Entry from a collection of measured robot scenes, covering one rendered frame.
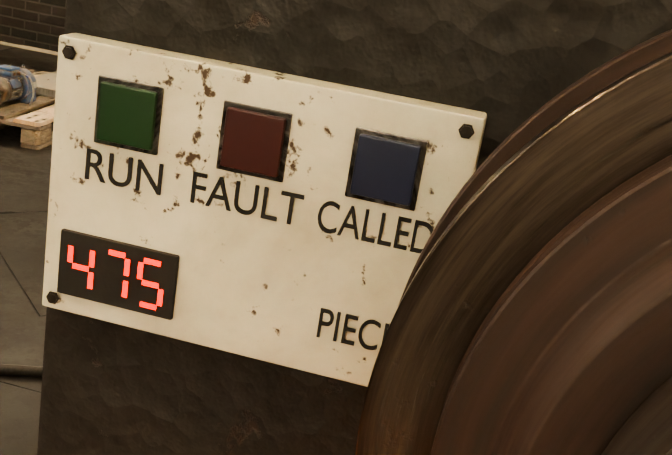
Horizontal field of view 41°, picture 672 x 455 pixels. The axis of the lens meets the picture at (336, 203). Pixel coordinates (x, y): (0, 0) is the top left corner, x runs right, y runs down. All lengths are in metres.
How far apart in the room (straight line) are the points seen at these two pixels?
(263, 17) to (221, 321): 0.19
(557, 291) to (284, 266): 0.22
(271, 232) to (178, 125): 0.09
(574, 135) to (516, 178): 0.03
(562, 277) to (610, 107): 0.07
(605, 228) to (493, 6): 0.19
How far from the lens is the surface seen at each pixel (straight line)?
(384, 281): 0.54
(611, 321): 0.36
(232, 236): 0.56
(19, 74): 5.04
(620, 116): 0.37
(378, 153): 0.51
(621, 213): 0.36
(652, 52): 0.44
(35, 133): 4.80
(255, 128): 0.53
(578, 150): 0.38
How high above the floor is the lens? 1.33
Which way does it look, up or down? 17 degrees down
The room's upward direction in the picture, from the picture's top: 9 degrees clockwise
